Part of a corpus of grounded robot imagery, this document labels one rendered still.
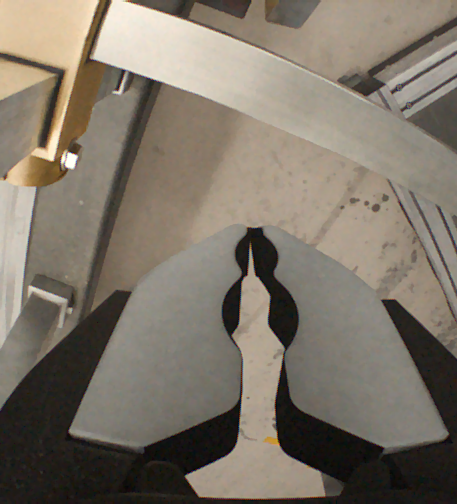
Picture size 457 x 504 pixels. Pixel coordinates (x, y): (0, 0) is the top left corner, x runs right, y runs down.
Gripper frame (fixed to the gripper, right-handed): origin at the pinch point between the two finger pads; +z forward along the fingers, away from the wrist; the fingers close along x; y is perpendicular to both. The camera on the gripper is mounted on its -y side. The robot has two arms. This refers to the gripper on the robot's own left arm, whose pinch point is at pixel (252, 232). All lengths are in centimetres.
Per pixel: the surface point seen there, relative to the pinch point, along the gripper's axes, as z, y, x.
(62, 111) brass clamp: 6.2, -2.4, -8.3
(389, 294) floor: 94, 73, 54
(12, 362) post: 10.6, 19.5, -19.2
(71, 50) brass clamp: 6.2, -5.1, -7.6
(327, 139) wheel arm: 7.4, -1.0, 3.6
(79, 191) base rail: 22.3, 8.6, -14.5
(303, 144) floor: 93, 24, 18
